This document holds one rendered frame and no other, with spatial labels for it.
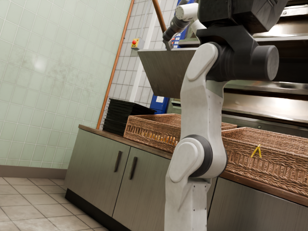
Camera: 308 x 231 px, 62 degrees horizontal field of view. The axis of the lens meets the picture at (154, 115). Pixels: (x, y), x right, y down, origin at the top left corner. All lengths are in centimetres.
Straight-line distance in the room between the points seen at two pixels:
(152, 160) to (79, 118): 132
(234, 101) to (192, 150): 110
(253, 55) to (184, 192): 49
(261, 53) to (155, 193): 92
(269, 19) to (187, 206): 70
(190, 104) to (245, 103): 97
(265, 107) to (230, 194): 75
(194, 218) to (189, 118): 34
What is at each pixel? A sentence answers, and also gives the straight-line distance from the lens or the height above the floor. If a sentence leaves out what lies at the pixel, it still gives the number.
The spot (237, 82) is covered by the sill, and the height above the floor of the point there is 116.
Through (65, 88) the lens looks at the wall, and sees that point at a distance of 254.
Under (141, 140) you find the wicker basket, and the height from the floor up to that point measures 60.
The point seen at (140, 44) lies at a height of 146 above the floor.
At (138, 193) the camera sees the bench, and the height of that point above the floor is 31.
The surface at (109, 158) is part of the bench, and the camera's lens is 175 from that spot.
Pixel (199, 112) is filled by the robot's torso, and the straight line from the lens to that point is 91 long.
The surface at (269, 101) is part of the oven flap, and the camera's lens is 183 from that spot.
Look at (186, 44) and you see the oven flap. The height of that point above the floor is 139.
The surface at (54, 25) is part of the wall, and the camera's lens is 251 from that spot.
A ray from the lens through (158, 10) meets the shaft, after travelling 152.
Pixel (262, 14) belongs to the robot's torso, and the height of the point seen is 114.
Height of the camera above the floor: 67
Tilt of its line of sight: 3 degrees up
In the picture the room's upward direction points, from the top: 15 degrees clockwise
